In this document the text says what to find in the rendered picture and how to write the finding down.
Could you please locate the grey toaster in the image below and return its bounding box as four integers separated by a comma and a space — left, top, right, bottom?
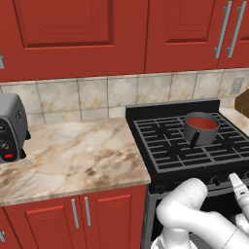
0, 92, 32, 164

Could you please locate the grey wall socket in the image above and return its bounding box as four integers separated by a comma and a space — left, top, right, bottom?
229, 76, 245, 96

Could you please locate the grey saucepan with black handle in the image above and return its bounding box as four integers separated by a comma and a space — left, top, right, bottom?
183, 112, 221, 149

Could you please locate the long silver cupboard handle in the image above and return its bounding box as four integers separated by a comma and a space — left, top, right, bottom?
226, 0, 248, 59
213, 0, 233, 59

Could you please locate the red marinara sauce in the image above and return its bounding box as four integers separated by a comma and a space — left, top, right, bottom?
187, 116, 219, 130

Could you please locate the black gas stove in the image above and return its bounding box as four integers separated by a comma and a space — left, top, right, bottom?
124, 98, 249, 249

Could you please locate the brown wooden block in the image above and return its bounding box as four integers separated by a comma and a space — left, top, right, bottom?
234, 89, 249, 119

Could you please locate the red lower cupboard door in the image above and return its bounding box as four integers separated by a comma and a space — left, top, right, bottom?
3, 196, 84, 249
0, 207, 15, 249
79, 184, 148, 249

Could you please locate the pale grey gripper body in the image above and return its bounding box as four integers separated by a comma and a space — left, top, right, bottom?
229, 172, 249, 212

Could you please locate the wide red upper cupboard door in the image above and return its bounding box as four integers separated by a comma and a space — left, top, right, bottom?
0, 0, 150, 83

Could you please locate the black oven door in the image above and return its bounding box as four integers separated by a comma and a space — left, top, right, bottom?
140, 187, 249, 249

